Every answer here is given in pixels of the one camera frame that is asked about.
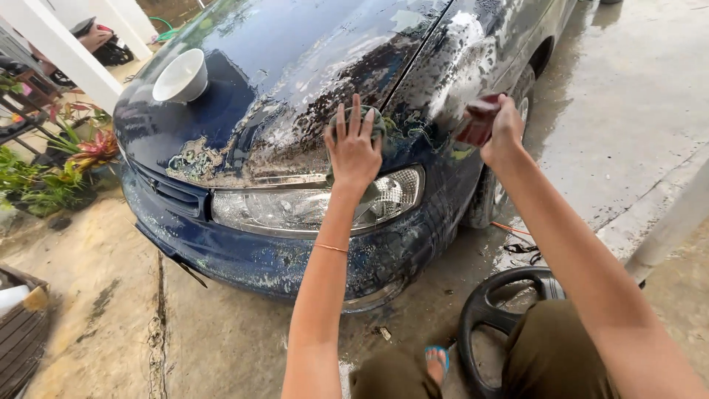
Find potted plants with red leaves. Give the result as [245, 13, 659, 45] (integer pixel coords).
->
[0, 75, 121, 218]

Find black steering wheel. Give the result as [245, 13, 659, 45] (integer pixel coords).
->
[457, 266, 567, 399]

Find dark red sponge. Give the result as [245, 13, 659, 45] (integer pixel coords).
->
[453, 93, 503, 147]

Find blue flip-flop sandal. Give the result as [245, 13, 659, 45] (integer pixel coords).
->
[424, 345, 451, 378]

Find person's left hand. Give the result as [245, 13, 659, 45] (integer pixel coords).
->
[324, 93, 384, 192]

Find green garden hose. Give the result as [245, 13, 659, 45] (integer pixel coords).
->
[148, 17, 179, 43]

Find grey slanted pole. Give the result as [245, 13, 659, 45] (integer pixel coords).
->
[624, 158, 709, 284]

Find grey-green washing cloth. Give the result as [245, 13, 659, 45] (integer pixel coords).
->
[325, 105, 388, 204]

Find orange and black cables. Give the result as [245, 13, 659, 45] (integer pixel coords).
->
[490, 221, 544, 266]

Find dark wicker basket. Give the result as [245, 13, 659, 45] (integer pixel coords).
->
[0, 264, 52, 399]

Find person's right hand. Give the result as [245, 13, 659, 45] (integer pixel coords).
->
[464, 93, 526, 169]

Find dark wooden rack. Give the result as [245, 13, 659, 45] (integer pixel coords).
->
[0, 66, 70, 167]

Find dark blue car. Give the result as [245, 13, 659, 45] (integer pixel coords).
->
[112, 0, 579, 314]

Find parked motorcycle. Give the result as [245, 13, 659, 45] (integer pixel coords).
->
[0, 17, 135, 89]

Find white plastic bowl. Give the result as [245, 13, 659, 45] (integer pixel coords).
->
[152, 48, 209, 104]

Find white post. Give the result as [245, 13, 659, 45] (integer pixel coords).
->
[0, 0, 125, 115]

